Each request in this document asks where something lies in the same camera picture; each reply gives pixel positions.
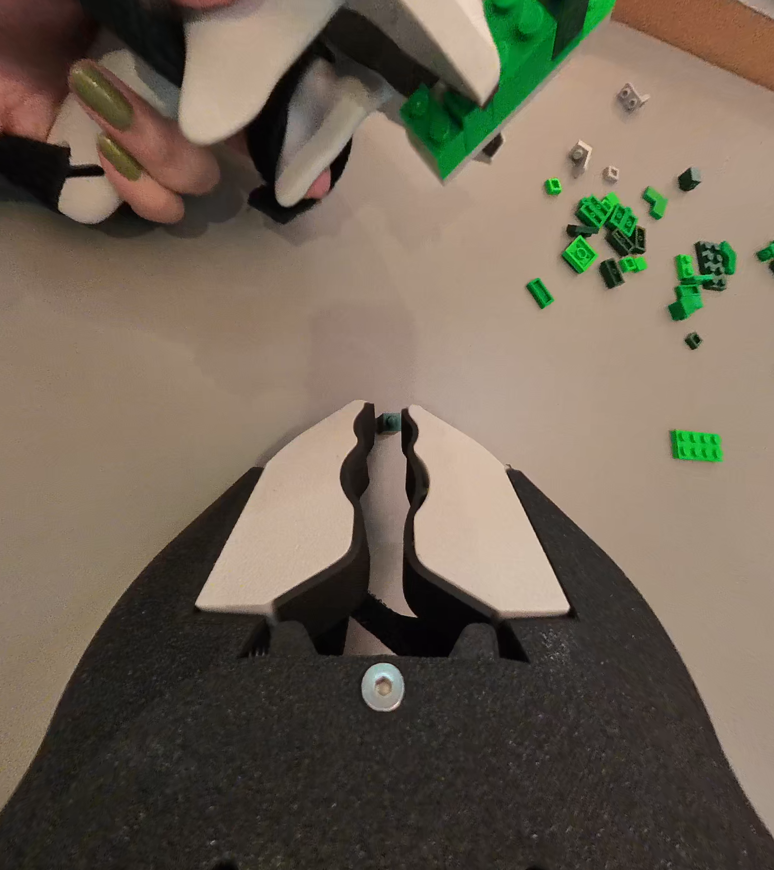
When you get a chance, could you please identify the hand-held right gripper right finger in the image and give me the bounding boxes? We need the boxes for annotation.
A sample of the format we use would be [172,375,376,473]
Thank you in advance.
[400,404,574,623]

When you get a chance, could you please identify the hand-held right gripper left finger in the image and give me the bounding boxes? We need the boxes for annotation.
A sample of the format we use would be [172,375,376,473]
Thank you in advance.
[194,400,375,624]

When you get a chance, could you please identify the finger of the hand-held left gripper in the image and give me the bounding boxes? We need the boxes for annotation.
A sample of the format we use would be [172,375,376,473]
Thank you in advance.
[329,0,503,108]

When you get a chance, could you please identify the green brick assembly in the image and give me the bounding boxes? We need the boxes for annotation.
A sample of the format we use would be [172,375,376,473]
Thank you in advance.
[400,0,615,183]

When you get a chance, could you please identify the grey desk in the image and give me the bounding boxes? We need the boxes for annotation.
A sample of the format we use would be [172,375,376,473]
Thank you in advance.
[0,20,774,870]

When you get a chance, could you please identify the green eight-stud plate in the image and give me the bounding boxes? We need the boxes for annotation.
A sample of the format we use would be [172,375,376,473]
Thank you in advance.
[670,430,724,464]

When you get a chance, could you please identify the pile of green toy bricks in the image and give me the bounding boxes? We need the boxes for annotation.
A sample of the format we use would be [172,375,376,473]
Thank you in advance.
[560,187,774,344]

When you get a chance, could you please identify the white table with wooden edge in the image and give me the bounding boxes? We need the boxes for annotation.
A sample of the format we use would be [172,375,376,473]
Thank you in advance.
[610,0,774,115]

